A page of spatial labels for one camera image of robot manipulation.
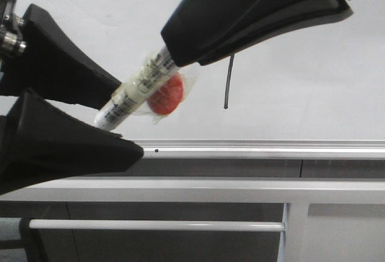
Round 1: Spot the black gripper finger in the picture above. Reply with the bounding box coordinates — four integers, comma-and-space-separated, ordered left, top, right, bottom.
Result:
1, 89, 144, 194
160, 0, 345, 67
1, 4, 121, 110
199, 0, 353, 66

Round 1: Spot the white black-tipped whiteboard marker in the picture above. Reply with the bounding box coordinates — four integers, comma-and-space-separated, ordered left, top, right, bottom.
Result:
94, 47, 180, 131

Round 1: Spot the red round magnet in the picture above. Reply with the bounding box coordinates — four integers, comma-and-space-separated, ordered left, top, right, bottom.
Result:
147, 73, 184, 116

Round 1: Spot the white horizontal stand bar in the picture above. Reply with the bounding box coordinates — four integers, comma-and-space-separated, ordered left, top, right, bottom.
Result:
29, 219, 286, 232

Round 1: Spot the grey padded bar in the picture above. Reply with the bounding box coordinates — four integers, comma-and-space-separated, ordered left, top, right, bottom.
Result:
0, 217, 21, 242

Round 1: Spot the large whiteboard with aluminium frame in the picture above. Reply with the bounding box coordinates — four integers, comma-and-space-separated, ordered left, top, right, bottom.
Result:
16, 0, 384, 141

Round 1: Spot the white metal stand frame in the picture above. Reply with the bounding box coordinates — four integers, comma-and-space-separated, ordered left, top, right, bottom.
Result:
1, 177, 384, 261

